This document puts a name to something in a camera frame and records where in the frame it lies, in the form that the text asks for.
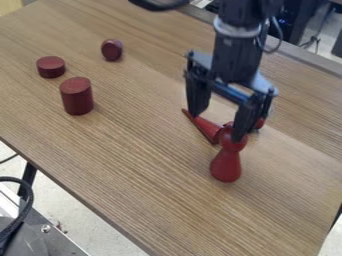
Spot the tall red cylinder block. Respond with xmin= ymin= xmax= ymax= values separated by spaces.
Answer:
xmin=58 ymin=76 xmax=95 ymax=117

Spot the black cable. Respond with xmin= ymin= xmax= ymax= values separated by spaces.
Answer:
xmin=0 ymin=176 xmax=37 ymax=249

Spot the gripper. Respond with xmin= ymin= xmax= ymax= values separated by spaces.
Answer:
xmin=183 ymin=29 xmax=281 ymax=143

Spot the black table leg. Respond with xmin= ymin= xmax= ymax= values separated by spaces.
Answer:
xmin=16 ymin=161 xmax=41 ymax=202

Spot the red dumbbell toy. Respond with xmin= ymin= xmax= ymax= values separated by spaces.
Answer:
xmin=208 ymin=123 xmax=250 ymax=184

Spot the red cone block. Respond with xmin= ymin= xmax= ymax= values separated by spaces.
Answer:
xmin=180 ymin=108 xmax=225 ymax=145

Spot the red disc block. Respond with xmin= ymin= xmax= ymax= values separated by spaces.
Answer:
xmin=100 ymin=38 xmax=125 ymax=62

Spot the small red block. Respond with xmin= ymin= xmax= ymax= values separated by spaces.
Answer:
xmin=253 ymin=117 xmax=268 ymax=131

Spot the short red cylinder block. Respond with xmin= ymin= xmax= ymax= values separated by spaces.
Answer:
xmin=34 ymin=55 xmax=67 ymax=79

